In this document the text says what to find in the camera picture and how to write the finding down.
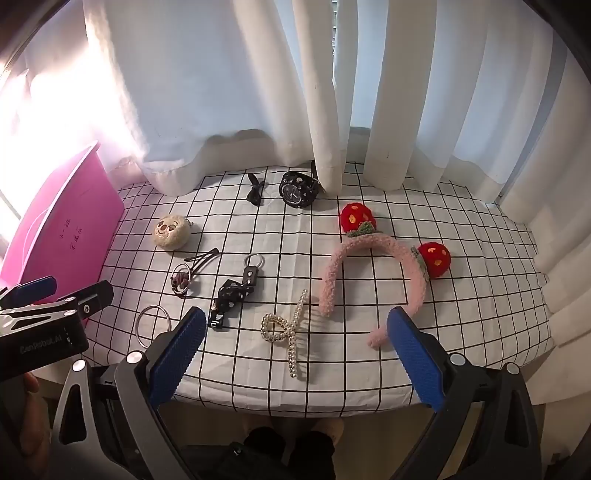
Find black bow hair tie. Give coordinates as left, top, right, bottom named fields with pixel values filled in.
left=245, top=174, right=269, bottom=206

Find pearl hair claw clip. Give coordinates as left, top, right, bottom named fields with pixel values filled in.
left=261, top=289, right=309, bottom=380

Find brown snap hair clip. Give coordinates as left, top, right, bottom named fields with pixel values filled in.
left=185, top=249, right=220, bottom=273

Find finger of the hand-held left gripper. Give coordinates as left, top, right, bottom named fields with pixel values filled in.
left=0, top=275, right=58, bottom=308
left=41, top=280, right=115, bottom=324

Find black leather keychain with ring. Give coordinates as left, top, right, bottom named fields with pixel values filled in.
left=243, top=253, right=265, bottom=289

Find person's left hand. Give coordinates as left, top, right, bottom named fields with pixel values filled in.
left=18, top=371, right=44, bottom=444

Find white checked tablecloth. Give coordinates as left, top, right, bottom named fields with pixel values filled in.
left=60, top=159, right=555, bottom=418

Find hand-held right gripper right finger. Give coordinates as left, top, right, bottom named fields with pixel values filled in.
left=387, top=306, right=543, bottom=480

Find plush toy red mushroom ends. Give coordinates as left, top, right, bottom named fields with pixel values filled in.
left=318, top=202, right=451, bottom=350

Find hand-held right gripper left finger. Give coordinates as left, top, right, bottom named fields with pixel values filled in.
left=48, top=307, right=207, bottom=480

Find black wrist watch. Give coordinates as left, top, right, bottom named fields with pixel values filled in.
left=278, top=160, right=322, bottom=208

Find beige plush face keychain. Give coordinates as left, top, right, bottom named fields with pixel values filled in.
left=152, top=215, right=194, bottom=251

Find silver bangle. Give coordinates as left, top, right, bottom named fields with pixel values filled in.
left=136, top=305, right=172, bottom=349

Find hair tie with brown charm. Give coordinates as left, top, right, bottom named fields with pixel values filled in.
left=170, top=263, right=194, bottom=296

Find pink plastic basin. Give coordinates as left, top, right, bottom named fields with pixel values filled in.
left=0, top=141, right=125, bottom=296

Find white curtain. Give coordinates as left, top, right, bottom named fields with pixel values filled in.
left=295, top=0, right=591, bottom=324
left=78, top=0, right=319, bottom=197

